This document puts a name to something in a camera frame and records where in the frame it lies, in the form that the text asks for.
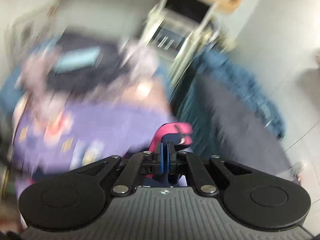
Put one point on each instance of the navy pink kids garment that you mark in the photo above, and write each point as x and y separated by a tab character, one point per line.
180	134

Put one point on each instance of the white bedside cabinet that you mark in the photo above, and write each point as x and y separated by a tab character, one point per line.
172	33

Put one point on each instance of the black crumpled garment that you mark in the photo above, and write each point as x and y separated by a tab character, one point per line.
84	63

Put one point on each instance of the dark grey bed cover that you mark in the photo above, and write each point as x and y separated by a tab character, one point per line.
238	134

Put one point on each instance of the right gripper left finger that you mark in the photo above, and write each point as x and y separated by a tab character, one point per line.
158	159

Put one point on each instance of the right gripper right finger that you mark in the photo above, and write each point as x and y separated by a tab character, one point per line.
172	158

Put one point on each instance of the purple floral bedsheet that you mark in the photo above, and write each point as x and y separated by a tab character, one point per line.
87	131

